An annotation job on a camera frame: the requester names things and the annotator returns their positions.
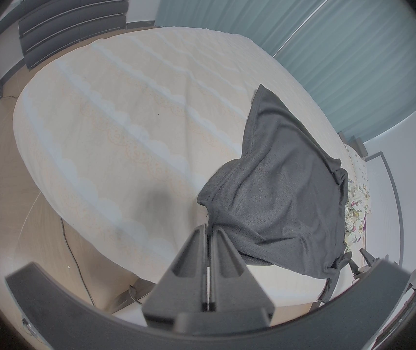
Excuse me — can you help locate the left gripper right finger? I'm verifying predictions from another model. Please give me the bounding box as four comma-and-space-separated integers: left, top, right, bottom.
210, 227, 275, 322

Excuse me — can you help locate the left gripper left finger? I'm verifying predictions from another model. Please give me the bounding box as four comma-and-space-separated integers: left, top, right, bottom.
142, 225, 209, 324

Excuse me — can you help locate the black T-shirt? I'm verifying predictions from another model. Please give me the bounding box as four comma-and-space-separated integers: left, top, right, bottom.
197, 84, 352, 302

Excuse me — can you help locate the bed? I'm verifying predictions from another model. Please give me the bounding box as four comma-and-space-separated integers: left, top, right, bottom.
13, 26, 402, 305

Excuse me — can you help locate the white printed garment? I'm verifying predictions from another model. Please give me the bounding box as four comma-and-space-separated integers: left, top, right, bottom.
343, 181, 372, 252

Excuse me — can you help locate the white printed pillow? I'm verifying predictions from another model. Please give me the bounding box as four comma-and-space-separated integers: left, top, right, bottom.
345, 144, 371, 185

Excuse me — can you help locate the grey bedside table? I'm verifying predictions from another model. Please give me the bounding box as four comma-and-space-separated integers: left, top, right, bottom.
338, 131, 367, 158

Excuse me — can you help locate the black chest of drawers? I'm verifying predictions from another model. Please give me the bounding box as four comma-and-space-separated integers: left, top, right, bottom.
18, 0, 133, 70

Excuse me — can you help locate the black cable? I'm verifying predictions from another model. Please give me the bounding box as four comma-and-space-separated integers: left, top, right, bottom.
60, 217, 97, 307

